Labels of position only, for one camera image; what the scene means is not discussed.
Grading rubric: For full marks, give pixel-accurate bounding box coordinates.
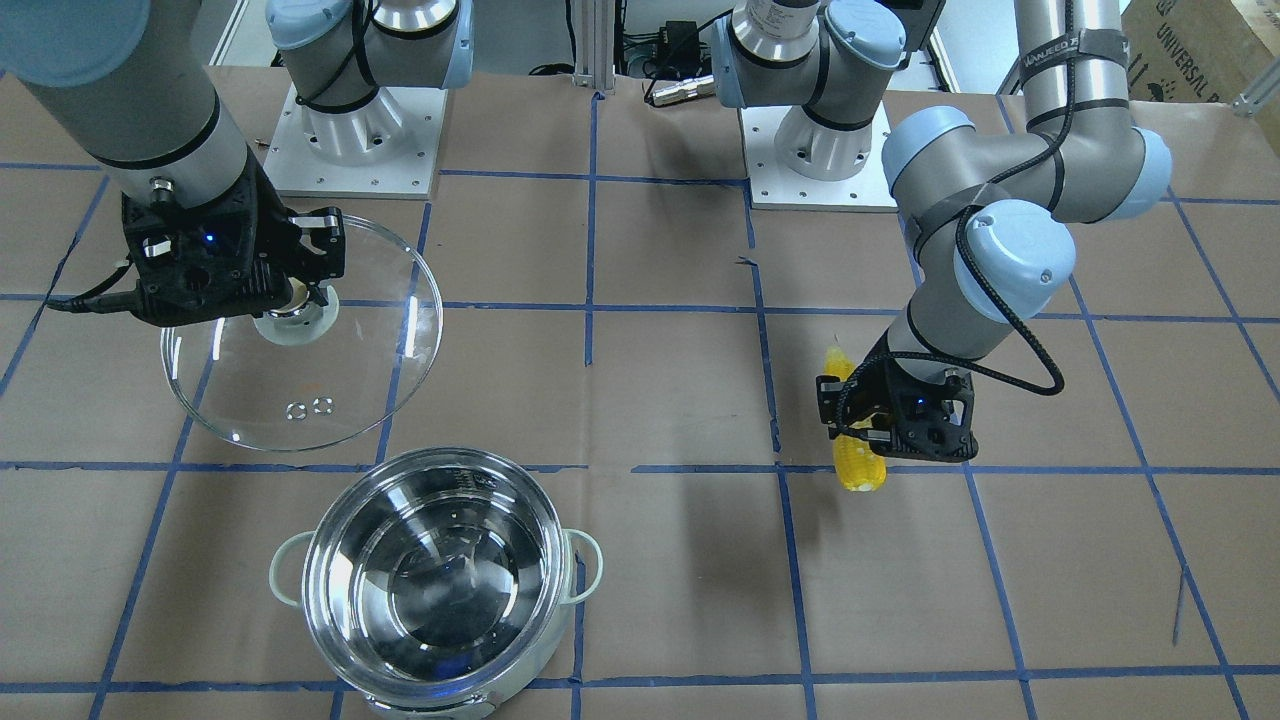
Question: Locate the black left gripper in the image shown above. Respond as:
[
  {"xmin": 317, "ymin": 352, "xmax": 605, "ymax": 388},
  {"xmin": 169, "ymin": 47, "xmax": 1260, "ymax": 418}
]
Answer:
[{"xmin": 815, "ymin": 360, "xmax": 979, "ymax": 462}]

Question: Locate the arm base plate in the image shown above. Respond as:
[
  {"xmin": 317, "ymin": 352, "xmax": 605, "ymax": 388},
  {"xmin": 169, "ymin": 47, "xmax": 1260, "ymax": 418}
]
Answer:
[
  {"xmin": 262, "ymin": 87, "xmax": 451, "ymax": 200},
  {"xmin": 739, "ymin": 105, "xmax": 899, "ymax": 213}
]

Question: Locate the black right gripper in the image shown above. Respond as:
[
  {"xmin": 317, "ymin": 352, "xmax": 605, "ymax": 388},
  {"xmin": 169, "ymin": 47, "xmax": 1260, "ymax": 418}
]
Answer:
[{"xmin": 120, "ymin": 156, "xmax": 346, "ymax": 327}]

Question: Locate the glass pot lid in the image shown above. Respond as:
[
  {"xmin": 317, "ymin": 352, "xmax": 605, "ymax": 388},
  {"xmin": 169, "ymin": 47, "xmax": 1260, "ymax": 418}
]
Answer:
[{"xmin": 160, "ymin": 217, "xmax": 443, "ymax": 452}]

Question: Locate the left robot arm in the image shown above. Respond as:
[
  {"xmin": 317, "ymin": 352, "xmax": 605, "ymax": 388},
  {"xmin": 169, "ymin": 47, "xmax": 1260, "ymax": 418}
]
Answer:
[{"xmin": 710, "ymin": 1, "xmax": 1172, "ymax": 462}]

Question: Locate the pale green cooking pot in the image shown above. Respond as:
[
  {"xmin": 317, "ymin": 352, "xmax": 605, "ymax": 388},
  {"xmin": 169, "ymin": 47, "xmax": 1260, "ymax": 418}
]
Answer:
[{"xmin": 268, "ymin": 447, "xmax": 605, "ymax": 719}]

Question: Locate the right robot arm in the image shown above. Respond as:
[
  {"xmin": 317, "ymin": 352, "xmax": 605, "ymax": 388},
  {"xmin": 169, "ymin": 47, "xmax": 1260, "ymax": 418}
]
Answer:
[{"xmin": 3, "ymin": 1, "xmax": 475, "ymax": 346}]

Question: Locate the yellow corn cob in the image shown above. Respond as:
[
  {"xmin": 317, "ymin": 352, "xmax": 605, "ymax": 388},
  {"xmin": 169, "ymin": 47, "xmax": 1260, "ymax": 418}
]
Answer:
[{"xmin": 824, "ymin": 345, "xmax": 887, "ymax": 492}]

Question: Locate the cardboard box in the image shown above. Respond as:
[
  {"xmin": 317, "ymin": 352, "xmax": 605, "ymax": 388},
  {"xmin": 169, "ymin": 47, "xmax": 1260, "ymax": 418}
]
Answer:
[{"xmin": 1121, "ymin": 1, "xmax": 1279, "ymax": 102}]

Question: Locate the black power brick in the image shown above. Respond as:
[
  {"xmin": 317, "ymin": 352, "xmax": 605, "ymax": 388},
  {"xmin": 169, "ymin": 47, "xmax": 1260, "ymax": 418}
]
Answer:
[{"xmin": 655, "ymin": 20, "xmax": 701, "ymax": 65}]

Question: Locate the aluminium frame post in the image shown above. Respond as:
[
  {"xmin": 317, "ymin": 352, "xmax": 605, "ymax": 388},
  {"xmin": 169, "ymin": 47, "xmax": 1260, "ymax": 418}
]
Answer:
[{"xmin": 570, "ymin": 0, "xmax": 621, "ymax": 96}]

